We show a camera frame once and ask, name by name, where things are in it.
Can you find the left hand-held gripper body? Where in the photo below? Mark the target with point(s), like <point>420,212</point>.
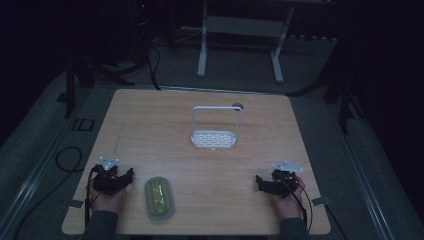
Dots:
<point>106,178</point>

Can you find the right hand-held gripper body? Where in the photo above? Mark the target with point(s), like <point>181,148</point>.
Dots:
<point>281,180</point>

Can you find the green sponge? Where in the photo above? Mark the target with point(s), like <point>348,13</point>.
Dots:
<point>159,198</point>

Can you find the white sponge rack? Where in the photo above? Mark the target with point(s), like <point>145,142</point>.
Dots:
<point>215,128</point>

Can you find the person's left hand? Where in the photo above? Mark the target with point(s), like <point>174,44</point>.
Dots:
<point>110,199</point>

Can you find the person's right hand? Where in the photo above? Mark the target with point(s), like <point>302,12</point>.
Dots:
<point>289,203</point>

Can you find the grey table grommet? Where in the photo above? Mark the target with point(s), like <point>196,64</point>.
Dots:
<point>238,106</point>

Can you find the black tripod stand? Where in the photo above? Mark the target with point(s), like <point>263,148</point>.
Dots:
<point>336,83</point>
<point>100,63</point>

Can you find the white metal stand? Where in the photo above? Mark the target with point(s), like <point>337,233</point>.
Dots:
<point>241,36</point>

